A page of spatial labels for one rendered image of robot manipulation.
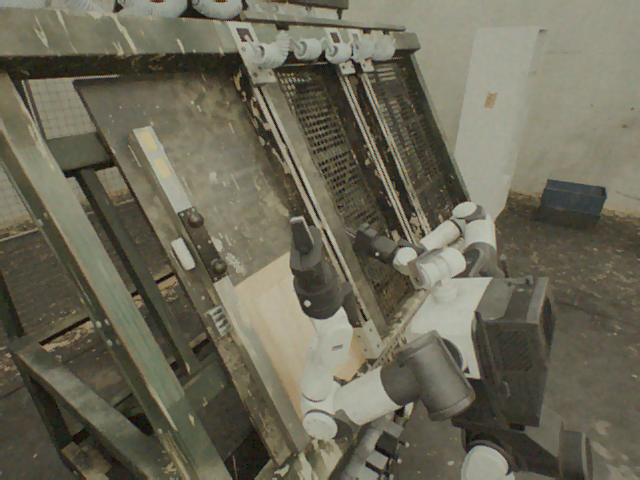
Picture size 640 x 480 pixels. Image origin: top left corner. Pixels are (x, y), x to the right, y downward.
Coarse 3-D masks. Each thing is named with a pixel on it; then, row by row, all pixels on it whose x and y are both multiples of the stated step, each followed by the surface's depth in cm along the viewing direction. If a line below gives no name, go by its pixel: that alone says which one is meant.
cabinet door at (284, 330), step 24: (288, 264) 120; (240, 288) 105; (264, 288) 111; (288, 288) 118; (264, 312) 109; (288, 312) 115; (264, 336) 107; (288, 336) 113; (312, 336) 120; (288, 360) 111; (360, 360) 134; (288, 384) 109
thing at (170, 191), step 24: (144, 144) 92; (144, 168) 94; (168, 192) 93; (216, 288) 97; (240, 312) 100; (240, 336) 99; (264, 360) 102; (264, 384) 101; (288, 408) 104; (288, 432) 103
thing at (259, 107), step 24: (240, 24) 116; (240, 48) 114; (240, 72) 119; (264, 72) 119; (240, 96) 123; (264, 96) 122; (264, 120) 121; (264, 144) 125; (288, 144) 125; (288, 168) 123; (288, 192) 127; (312, 192) 128; (312, 216) 125; (336, 264) 129; (360, 312) 133; (360, 336) 133
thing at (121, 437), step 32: (128, 288) 195; (64, 320) 172; (32, 352) 154; (32, 384) 162; (64, 384) 139; (96, 416) 127; (64, 448) 182; (128, 448) 117; (160, 448) 117; (256, 448) 122
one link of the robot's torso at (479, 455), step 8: (472, 448) 98; (480, 448) 96; (488, 448) 95; (472, 456) 97; (480, 456) 95; (488, 456) 94; (496, 456) 94; (464, 464) 101; (472, 464) 98; (480, 464) 96; (488, 464) 95; (496, 464) 93; (504, 464) 93; (464, 472) 102; (472, 472) 99; (480, 472) 97; (488, 472) 96; (496, 472) 94; (504, 472) 93
